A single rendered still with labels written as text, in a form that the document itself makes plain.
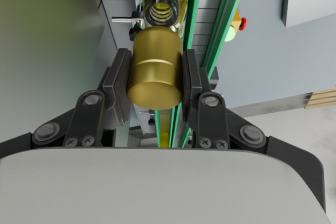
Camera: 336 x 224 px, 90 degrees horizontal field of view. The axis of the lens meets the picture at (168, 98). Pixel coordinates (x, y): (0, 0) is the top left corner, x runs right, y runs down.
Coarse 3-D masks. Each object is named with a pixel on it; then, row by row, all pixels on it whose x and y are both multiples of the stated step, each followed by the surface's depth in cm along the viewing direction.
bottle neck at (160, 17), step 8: (144, 0) 14; (152, 0) 13; (160, 0) 13; (168, 0) 13; (176, 0) 14; (144, 8) 14; (152, 8) 15; (160, 8) 16; (168, 8) 16; (176, 8) 14; (144, 16) 14; (152, 16) 15; (160, 16) 15; (168, 16) 15; (176, 16) 14; (152, 24) 15; (160, 24) 15; (168, 24) 15
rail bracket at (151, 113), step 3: (141, 111) 74; (144, 111) 74; (147, 111) 74; (150, 111) 73; (153, 111) 73; (150, 114) 72; (153, 114) 72; (150, 117) 72; (150, 120) 71; (153, 120) 71; (150, 123) 70; (153, 123) 71
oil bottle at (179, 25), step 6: (186, 0) 21; (180, 6) 20; (186, 6) 21; (180, 12) 20; (186, 12) 21; (144, 18) 21; (180, 18) 20; (174, 24) 21; (180, 24) 21; (180, 30) 22; (180, 36) 22
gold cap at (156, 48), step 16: (144, 32) 11; (160, 32) 10; (144, 48) 10; (160, 48) 10; (176, 48) 11; (144, 64) 9; (160, 64) 9; (176, 64) 10; (128, 80) 10; (144, 80) 9; (160, 80) 9; (176, 80) 9; (128, 96) 10; (144, 96) 10; (160, 96) 10; (176, 96) 10
